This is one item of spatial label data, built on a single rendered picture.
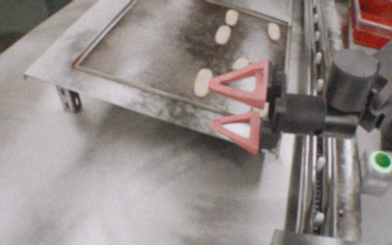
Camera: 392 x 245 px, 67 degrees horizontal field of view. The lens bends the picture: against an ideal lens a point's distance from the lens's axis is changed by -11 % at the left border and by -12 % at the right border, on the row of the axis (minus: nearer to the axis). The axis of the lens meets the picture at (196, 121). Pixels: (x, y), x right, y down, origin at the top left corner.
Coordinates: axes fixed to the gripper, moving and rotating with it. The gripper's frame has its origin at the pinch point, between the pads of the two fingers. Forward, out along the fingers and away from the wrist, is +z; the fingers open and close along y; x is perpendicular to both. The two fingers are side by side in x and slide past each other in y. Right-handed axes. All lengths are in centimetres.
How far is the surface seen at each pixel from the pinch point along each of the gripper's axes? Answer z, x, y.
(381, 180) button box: -34.5, 1.8, 23.8
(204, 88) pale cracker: 5.7, 18.8, 20.7
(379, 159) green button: -33.6, 5.7, 21.7
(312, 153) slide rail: -19.9, 8.9, 27.7
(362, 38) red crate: -44, 65, 42
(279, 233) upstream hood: -11.7, -13.0, 15.1
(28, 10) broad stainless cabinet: 153, 129, 87
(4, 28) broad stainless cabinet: 185, 129, 103
